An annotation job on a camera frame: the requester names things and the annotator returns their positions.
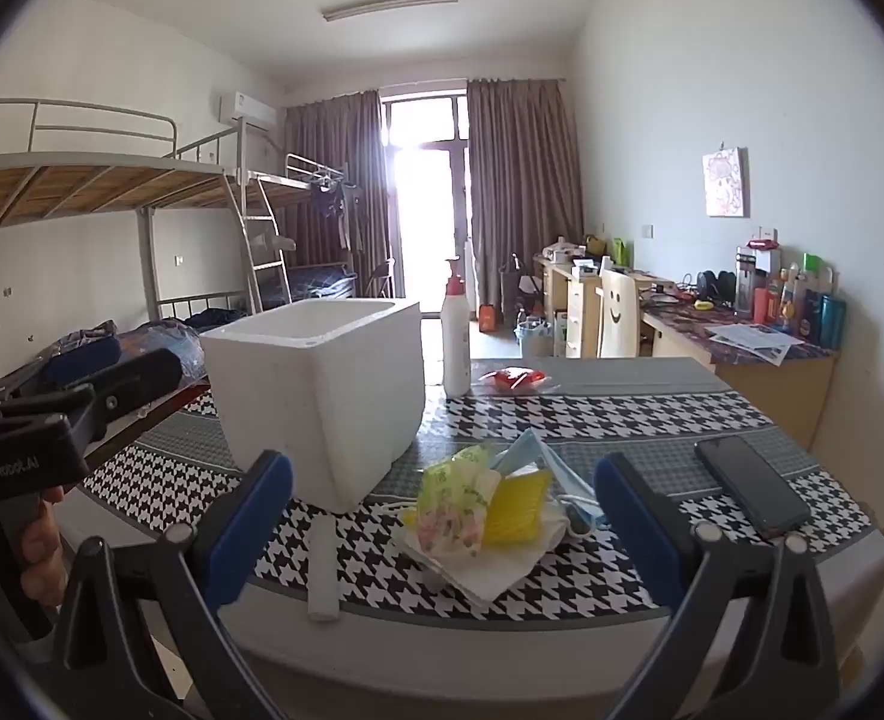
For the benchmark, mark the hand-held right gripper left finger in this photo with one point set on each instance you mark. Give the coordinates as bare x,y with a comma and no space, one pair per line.
250,517

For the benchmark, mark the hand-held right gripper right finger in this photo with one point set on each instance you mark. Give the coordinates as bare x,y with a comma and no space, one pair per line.
637,532

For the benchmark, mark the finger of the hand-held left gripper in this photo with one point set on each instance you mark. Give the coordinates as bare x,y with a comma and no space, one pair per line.
141,379
81,360

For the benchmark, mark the yellow foam net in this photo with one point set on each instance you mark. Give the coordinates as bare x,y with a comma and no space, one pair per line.
517,510

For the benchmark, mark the blue face mask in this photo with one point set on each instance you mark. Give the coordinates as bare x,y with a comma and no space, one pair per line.
539,457

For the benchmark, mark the white foam box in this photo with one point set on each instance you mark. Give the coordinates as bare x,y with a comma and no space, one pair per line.
314,405

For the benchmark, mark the person's left hand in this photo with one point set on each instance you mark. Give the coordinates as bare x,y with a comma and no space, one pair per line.
42,547

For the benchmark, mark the blue orange quilt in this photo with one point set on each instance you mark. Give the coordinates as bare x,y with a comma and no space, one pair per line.
164,341

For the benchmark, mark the houndstooth tablecloth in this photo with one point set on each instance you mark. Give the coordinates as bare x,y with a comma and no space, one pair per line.
637,412

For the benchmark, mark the black smartphone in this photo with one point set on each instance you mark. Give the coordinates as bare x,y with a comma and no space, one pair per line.
749,484

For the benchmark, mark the white paper napkin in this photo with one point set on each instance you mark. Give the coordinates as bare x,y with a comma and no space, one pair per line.
487,577

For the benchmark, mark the metal bunk bed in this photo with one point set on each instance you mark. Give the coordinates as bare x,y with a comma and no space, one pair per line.
74,180
307,169

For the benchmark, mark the floral printed plastic bag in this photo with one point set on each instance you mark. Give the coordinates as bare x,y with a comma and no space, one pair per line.
453,495

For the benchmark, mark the wooden desk patterned cover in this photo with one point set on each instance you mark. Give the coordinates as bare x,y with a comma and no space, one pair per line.
772,397

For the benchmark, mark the red snack packet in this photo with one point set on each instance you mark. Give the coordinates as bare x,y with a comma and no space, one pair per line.
517,379

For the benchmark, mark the blue plaid bedding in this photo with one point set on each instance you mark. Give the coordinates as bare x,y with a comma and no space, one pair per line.
322,283

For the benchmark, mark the wooden smiley face chair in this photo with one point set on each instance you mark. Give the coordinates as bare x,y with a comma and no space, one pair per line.
618,315

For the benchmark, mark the bucket with bottles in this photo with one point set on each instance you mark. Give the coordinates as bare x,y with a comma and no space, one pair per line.
535,337

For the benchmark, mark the printed paper sheets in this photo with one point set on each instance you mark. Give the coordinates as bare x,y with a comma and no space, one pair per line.
757,341

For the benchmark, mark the white pump bottle red cap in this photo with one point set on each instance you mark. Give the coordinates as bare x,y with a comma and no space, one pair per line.
457,352

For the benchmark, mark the hanging dark clothes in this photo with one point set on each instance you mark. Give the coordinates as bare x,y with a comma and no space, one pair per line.
333,206

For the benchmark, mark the black folding chair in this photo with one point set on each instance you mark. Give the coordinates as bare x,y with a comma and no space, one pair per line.
380,281

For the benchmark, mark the black headphones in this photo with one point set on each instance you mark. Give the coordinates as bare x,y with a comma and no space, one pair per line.
715,286

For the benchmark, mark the orange bag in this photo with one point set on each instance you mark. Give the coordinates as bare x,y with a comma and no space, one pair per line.
488,316

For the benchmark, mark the black bag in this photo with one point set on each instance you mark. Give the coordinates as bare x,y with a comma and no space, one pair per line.
513,281

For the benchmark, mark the green bag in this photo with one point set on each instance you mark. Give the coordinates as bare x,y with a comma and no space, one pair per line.
620,251

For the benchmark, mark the brown curtain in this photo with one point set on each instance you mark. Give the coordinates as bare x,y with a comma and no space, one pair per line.
524,187
333,165

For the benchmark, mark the white air conditioner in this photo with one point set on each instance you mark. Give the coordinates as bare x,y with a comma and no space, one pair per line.
247,109

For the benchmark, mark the yellow bag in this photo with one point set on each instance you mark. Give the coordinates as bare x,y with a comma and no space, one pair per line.
596,244

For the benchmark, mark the glass balcony door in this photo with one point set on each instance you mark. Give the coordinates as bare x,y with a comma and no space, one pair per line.
427,202

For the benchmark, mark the ceiling tube light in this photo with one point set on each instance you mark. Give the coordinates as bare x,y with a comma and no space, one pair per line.
389,5

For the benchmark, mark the cartoon wall picture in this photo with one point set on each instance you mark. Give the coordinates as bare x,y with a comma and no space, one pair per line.
725,184

